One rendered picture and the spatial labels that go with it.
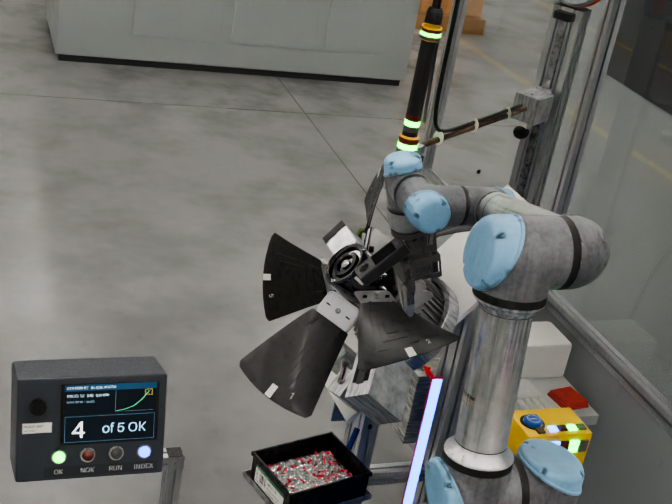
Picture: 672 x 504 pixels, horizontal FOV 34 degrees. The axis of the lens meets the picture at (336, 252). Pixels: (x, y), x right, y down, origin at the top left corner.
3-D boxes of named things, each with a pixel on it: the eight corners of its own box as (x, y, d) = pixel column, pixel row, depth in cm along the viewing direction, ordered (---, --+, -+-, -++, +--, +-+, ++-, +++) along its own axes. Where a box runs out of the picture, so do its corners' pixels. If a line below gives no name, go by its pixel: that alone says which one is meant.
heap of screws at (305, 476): (323, 456, 256) (326, 443, 254) (358, 492, 246) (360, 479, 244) (253, 475, 245) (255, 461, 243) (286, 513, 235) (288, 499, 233)
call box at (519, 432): (558, 444, 250) (570, 405, 245) (581, 471, 241) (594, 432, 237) (496, 449, 244) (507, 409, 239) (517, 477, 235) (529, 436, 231)
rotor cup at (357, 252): (343, 297, 270) (310, 268, 263) (386, 257, 269) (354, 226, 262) (363, 327, 258) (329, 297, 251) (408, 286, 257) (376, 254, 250)
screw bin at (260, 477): (327, 455, 258) (332, 430, 255) (367, 498, 246) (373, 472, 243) (246, 476, 246) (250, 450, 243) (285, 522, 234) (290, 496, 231)
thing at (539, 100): (526, 114, 294) (534, 83, 290) (549, 122, 290) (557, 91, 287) (508, 120, 286) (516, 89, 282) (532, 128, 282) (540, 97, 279)
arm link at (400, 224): (395, 219, 212) (381, 202, 219) (397, 240, 215) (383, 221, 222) (431, 210, 214) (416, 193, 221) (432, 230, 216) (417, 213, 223)
